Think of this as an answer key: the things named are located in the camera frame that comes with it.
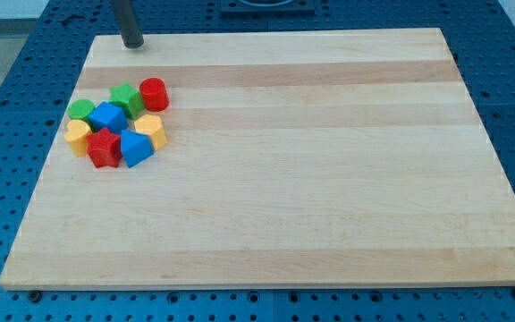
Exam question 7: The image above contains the red cylinder block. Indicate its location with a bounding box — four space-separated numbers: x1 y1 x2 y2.
139 78 170 112

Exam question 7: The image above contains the yellow heart block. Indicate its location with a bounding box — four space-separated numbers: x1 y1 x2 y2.
64 119 92 157

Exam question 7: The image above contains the green cylinder block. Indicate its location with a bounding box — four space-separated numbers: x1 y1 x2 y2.
67 99 96 125

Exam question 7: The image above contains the blue triangular block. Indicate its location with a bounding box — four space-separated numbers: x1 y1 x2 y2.
121 130 154 168

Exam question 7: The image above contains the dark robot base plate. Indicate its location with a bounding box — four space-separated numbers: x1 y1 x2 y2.
219 0 316 14

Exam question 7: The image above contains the green star block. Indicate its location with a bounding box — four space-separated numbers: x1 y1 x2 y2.
109 83 145 120

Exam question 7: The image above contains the yellow pentagon block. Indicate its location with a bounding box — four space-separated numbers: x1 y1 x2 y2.
134 114 167 151

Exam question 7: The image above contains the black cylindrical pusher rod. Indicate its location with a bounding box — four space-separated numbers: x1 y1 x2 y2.
110 0 144 49

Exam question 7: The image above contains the red star block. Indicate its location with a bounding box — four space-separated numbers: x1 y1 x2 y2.
87 128 122 168

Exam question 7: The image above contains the blue cube block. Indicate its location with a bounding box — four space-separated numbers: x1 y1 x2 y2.
89 102 129 134

